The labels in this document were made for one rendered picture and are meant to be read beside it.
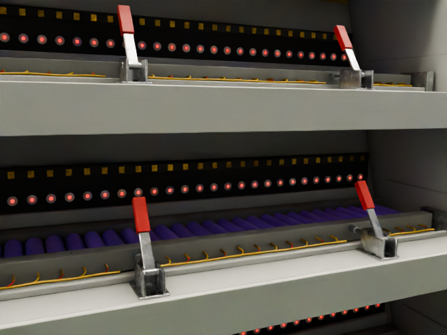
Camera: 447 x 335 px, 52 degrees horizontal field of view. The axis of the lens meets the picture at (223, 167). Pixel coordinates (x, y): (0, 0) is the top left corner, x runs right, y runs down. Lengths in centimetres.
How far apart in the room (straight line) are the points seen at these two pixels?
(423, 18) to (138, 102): 45
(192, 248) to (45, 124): 19
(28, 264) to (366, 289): 34
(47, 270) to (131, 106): 17
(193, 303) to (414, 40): 50
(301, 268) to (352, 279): 6
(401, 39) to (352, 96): 24
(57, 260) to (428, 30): 56
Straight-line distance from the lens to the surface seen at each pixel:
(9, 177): 57
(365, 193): 57
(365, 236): 56
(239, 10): 75
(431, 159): 71
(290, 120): 50
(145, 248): 44
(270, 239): 53
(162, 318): 43
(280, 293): 47
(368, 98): 56
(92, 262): 47
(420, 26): 74
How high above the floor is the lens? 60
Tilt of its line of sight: 7 degrees up
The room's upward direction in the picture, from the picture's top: 6 degrees counter-clockwise
